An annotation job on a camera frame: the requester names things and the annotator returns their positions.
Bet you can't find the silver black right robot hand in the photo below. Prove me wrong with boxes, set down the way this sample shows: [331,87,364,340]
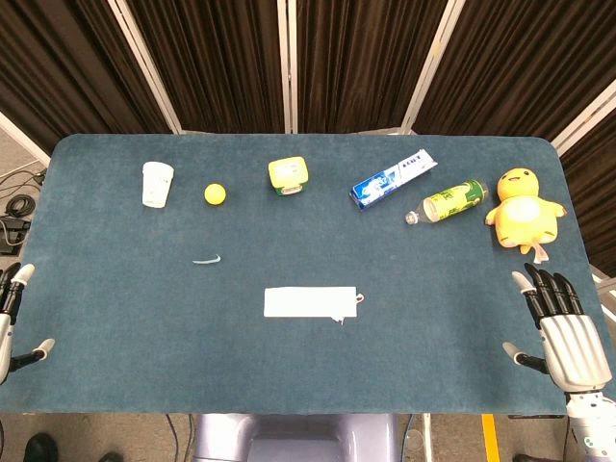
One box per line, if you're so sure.
[502,263,613,395]

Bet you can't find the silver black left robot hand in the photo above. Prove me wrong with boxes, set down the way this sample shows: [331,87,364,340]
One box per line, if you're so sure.
[0,263,56,385]

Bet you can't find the grey-purple robot base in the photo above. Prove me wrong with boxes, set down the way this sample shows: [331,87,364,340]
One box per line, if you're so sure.
[191,413,400,462]

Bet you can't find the black power adapter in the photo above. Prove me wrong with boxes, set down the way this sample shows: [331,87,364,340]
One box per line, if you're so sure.
[0,215,33,255]

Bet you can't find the black shoe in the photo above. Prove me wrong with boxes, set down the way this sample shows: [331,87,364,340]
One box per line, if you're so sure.
[23,431,60,462]

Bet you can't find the yellow floor tape strip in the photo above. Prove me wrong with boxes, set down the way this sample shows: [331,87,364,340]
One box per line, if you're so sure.
[480,414,500,462]

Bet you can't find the blue table cloth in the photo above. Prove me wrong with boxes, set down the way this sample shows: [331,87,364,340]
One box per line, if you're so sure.
[0,133,608,418]

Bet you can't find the yellow fruit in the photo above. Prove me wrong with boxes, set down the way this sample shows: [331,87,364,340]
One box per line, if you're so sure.
[483,167,568,265]

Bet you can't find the dark brown screen panel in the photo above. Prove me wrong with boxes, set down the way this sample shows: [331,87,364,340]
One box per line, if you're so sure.
[0,0,182,160]
[278,0,453,135]
[552,79,616,275]
[108,0,295,135]
[401,0,616,145]

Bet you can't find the clear bottle green yellow label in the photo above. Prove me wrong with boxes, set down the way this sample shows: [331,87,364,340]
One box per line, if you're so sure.
[404,178,491,226]

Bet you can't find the white paper cup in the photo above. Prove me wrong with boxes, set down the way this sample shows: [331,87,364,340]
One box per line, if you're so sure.
[141,161,175,209]

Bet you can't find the blue white toothpaste box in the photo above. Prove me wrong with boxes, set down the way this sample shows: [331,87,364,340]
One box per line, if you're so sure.
[348,148,439,212]

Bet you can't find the yellow ball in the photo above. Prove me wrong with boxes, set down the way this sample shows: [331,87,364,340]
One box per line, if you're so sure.
[203,183,227,207]

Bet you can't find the white paper card with tassel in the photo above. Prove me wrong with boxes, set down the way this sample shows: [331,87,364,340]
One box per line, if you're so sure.
[263,286,365,326]

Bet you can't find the green tub with yellow lid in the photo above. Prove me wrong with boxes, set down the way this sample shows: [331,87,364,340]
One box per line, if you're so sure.
[268,155,310,198]

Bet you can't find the black coiled cable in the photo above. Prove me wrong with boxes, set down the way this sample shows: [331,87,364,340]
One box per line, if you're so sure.
[4,193,38,218]

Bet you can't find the thin blue cable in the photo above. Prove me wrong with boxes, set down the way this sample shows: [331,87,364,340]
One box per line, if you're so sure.
[166,414,188,462]

